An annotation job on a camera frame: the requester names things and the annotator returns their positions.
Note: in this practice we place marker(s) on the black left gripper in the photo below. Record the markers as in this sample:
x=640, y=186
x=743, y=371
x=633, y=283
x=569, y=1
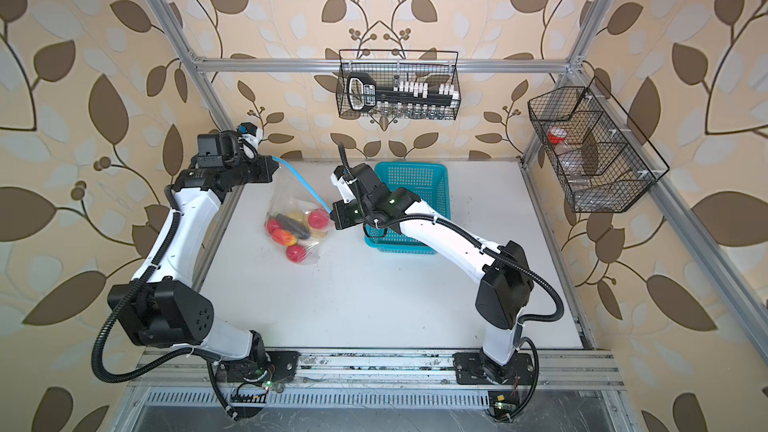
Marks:
x=262, y=164

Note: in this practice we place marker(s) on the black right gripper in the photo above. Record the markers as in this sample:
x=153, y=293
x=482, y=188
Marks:
x=338, y=213

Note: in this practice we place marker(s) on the red toy apple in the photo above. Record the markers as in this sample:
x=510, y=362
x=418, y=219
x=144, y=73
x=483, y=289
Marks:
x=318, y=219

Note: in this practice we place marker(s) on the clear zip top bag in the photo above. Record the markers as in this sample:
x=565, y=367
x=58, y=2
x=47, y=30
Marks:
x=292, y=192

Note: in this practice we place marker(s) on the dark toy eggplant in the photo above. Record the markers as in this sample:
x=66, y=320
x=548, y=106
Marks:
x=297, y=228

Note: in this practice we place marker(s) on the red toy tomato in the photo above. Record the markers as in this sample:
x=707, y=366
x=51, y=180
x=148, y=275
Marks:
x=296, y=253
x=272, y=225

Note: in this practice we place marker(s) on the yellow toy potato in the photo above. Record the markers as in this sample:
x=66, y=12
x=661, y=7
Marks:
x=298, y=217

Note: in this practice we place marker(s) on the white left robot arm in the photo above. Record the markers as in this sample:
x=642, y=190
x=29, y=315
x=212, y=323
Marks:
x=159, y=307

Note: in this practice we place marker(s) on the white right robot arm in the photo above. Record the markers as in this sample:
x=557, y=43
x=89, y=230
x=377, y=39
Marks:
x=509, y=294

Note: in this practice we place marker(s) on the teal plastic basket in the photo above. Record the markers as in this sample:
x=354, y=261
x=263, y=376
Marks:
x=427, y=180

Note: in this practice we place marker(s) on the red capped clear bottle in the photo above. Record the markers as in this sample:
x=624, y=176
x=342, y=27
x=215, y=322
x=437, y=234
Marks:
x=558, y=138

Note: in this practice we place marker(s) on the back black wire basket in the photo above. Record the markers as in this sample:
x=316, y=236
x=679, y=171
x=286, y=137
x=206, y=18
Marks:
x=410, y=84

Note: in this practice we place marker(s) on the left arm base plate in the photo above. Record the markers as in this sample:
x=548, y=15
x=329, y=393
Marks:
x=276, y=366

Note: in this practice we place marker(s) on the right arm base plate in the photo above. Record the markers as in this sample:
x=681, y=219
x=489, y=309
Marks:
x=474, y=368

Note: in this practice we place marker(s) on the side black wire basket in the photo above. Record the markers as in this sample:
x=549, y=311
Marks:
x=616, y=164

